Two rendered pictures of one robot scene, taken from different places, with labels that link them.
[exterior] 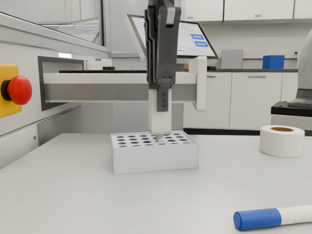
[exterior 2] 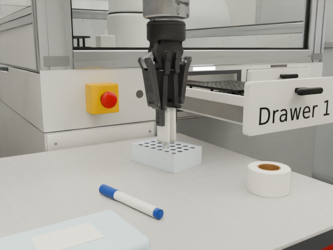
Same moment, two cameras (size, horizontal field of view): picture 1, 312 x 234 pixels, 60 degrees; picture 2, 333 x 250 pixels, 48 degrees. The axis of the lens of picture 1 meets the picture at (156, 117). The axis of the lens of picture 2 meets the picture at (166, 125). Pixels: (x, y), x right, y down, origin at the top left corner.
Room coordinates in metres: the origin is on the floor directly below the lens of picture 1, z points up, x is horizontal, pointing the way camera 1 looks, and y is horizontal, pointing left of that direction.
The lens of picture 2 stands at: (-0.02, -0.61, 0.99)
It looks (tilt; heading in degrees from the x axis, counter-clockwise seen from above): 12 degrees down; 55
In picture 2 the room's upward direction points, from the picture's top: straight up
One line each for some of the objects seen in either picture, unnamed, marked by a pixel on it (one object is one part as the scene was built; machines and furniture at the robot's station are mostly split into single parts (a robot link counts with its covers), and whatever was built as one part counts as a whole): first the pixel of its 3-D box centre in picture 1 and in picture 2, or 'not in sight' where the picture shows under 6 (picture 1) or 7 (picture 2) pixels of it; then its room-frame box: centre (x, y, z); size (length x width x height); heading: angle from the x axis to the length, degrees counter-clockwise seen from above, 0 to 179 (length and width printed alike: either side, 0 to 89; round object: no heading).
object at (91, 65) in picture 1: (101, 76); (279, 85); (1.02, 0.20, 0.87); 0.29 x 0.02 x 0.11; 177
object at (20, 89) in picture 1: (16, 90); (108, 99); (0.37, 0.19, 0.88); 0.04 x 0.03 x 0.04; 177
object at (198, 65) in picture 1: (195, 81); (294, 103); (0.68, -0.10, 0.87); 0.29 x 0.02 x 0.11; 177
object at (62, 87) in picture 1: (113, 84); (231, 97); (0.69, 0.11, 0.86); 0.40 x 0.26 x 0.06; 87
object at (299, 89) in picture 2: (206, 68); (305, 90); (0.68, -0.13, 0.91); 0.07 x 0.04 x 0.01; 177
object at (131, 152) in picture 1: (152, 149); (165, 153); (0.41, 0.01, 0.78); 0.12 x 0.08 x 0.04; 102
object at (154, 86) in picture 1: (162, 48); (160, 81); (0.39, -0.01, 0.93); 0.04 x 0.01 x 0.11; 102
